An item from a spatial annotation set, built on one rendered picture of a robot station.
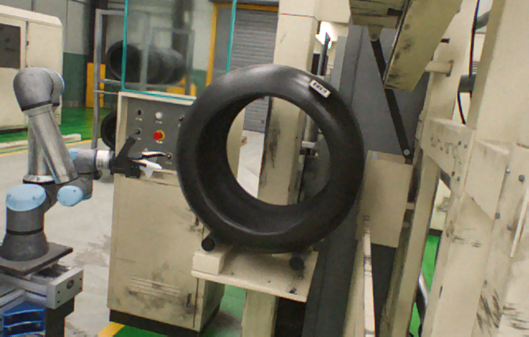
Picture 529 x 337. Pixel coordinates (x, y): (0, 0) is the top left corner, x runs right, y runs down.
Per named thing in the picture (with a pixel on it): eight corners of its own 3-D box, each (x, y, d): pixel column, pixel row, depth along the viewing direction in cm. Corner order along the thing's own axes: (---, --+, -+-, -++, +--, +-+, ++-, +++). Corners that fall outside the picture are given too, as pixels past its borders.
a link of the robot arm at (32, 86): (31, 63, 134) (88, 203, 146) (44, 63, 144) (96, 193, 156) (-6, 73, 133) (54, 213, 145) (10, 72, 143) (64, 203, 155)
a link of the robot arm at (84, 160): (69, 166, 164) (70, 144, 162) (100, 168, 166) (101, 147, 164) (64, 171, 156) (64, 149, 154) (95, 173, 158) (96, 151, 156)
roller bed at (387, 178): (355, 222, 169) (368, 149, 163) (393, 230, 166) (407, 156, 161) (355, 239, 150) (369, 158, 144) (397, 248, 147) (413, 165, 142)
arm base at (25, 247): (-12, 254, 145) (-12, 227, 144) (25, 239, 160) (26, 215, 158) (24, 264, 141) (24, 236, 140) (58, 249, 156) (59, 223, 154)
